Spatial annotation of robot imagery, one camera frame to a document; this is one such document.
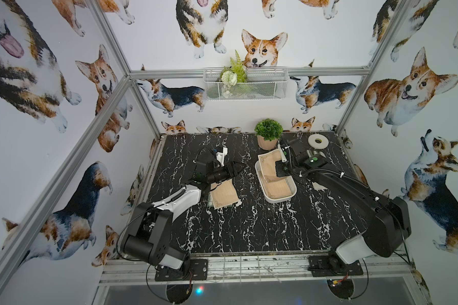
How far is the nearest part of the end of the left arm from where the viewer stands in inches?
27.1

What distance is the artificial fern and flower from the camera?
80 centimetres

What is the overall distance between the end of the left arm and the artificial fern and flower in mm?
354
